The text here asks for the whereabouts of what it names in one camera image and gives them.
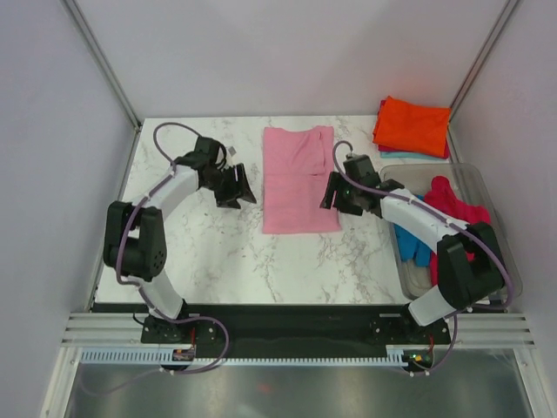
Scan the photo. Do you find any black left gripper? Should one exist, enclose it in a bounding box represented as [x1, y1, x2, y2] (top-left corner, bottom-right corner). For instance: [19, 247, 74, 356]
[202, 164, 255, 210]

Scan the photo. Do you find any right aluminium frame post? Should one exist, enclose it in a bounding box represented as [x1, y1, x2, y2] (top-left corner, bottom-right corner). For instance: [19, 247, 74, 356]
[447, 0, 522, 125]

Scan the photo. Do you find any aluminium frame post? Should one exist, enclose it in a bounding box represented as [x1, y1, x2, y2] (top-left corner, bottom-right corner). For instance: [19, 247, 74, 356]
[447, 0, 522, 125]
[60, 0, 143, 132]

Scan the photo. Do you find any orange folded t shirt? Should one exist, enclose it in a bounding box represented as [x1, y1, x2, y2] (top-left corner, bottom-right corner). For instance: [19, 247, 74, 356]
[372, 97, 452, 159]

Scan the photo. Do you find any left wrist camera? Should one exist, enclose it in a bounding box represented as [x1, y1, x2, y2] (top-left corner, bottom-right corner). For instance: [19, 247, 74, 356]
[193, 136, 232, 166]

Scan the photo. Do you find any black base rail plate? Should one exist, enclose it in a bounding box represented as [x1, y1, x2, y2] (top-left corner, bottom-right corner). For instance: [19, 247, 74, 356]
[93, 303, 453, 361]

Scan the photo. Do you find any blue crumpled t shirt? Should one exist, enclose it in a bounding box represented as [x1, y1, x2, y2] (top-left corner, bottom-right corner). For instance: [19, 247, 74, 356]
[393, 194, 432, 267]

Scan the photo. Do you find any crimson crumpled t shirt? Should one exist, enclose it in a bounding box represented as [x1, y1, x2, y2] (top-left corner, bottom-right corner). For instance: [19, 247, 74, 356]
[416, 176, 491, 286]

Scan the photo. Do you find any aluminium front frame rail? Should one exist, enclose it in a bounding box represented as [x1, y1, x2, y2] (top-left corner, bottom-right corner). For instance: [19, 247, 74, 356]
[62, 313, 534, 349]

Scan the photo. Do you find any left aluminium frame post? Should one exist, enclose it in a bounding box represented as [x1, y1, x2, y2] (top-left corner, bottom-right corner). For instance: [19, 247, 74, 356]
[60, 0, 143, 132]

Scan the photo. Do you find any white slotted cable duct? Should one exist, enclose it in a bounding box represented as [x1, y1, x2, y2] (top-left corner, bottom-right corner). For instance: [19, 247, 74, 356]
[79, 345, 411, 367]

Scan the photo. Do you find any clear plastic bin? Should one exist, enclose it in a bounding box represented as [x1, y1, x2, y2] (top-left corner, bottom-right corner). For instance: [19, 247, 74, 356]
[378, 161, 523, 302]

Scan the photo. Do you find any teal folded t shirt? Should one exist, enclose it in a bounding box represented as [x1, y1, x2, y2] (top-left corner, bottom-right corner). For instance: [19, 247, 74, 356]
[379, 152, 435, 160]

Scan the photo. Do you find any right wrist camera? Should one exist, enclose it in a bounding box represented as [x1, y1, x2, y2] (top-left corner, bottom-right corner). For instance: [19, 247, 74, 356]
[343, 154, 376, 181]

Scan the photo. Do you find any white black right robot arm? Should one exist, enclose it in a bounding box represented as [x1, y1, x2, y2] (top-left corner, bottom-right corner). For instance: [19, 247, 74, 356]
[319, 172, 513, 343]

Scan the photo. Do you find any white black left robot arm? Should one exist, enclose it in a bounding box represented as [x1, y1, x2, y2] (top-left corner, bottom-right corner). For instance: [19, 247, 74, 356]
[103, 152, 257, 343]

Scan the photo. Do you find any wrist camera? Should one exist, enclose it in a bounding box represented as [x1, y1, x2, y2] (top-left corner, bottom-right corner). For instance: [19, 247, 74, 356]
[193, 136, 232, 166]
[343, 154, 376, 181]

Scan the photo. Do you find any pink t shirt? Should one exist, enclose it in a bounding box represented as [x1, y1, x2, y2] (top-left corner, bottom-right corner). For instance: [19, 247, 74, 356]
[262, 126, 341, 234]

